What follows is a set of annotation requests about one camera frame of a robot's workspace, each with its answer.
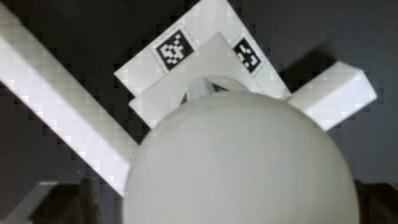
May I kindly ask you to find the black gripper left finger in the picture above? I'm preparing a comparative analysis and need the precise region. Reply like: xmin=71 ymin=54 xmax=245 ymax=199
xmin=0 ymin=178 xmax=101 ymax=224

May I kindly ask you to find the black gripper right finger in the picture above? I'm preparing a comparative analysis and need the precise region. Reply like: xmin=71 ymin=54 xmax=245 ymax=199
xmin=355 ymin=181 xmax=398 ymax=224

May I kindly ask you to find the white lamp base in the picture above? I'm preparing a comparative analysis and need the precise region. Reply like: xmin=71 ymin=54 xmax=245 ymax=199
xmin=115 ymin=0 xmax=289 ymax=126

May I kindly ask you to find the white fence frame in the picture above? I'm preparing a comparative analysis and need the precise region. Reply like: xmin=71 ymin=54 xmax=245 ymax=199
xmin=0 ymin=0 xmax=376 ymax=192

